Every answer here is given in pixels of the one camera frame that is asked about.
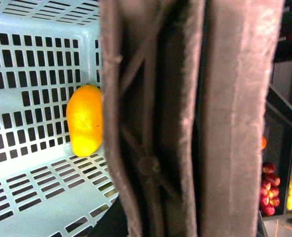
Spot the light teal plastic basket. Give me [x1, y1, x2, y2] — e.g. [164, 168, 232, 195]
[0, 0, 118, 237]

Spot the red apples pile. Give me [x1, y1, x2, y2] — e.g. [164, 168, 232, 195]
[259, 162, 281, 216]

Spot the yellow mango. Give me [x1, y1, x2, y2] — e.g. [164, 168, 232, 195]
[66, 85, 103, 157]

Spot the brown plastic basket handle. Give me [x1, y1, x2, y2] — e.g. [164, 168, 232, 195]
[100, 0, 284, 237]

